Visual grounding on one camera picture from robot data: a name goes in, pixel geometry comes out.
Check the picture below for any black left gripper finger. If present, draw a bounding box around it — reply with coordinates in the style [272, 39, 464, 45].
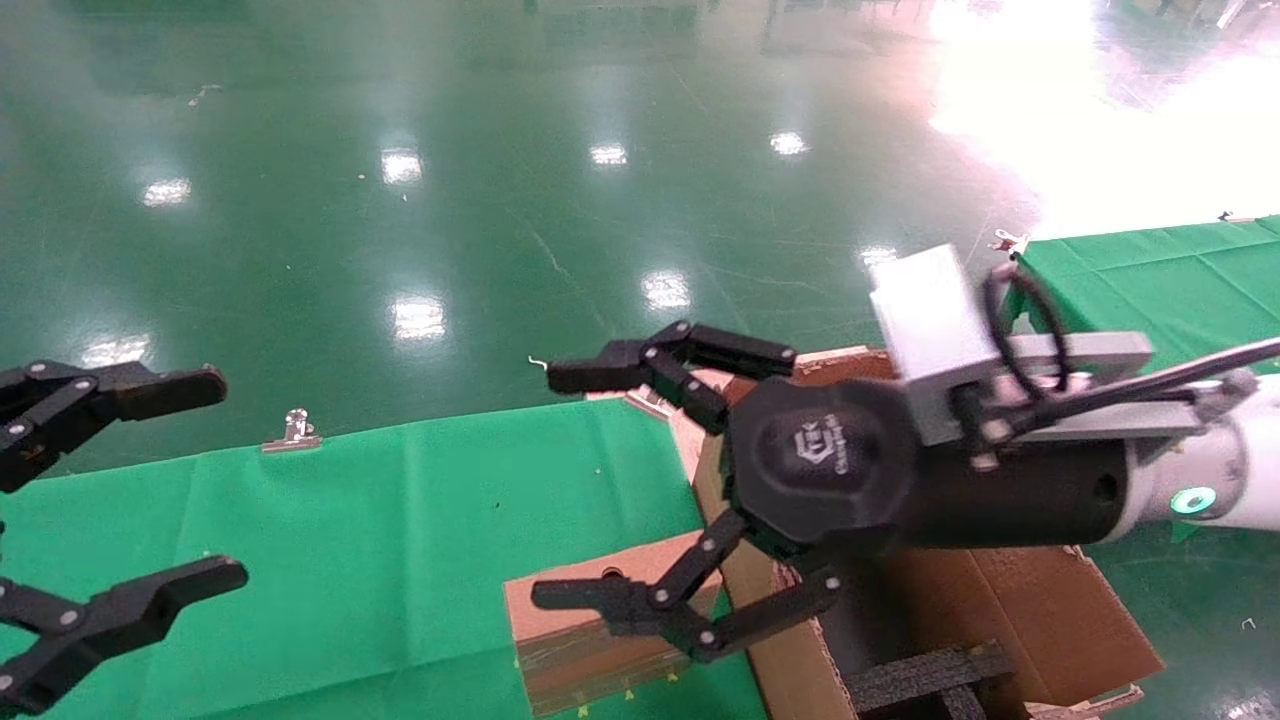
[0, 360, 229, 494]
[0, 556, 250, 717]

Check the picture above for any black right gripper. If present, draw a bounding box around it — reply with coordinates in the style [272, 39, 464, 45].
[530, 320, 1138, 665]

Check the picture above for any small brown cardboard box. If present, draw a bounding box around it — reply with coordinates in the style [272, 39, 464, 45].
[503, 530, 727, 717]

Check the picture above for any large open cardboard carton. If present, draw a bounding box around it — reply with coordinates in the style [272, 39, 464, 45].
[690, 345, 1167, 720]

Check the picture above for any large green tablecloth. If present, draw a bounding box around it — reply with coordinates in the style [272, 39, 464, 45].
[0, 398, 769, 720]

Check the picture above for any black foam insert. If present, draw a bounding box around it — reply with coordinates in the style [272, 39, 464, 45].
[848, 643, 1017, 720]

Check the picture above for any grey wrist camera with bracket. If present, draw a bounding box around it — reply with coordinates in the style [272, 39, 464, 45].
[868, 244, 1153, 447]

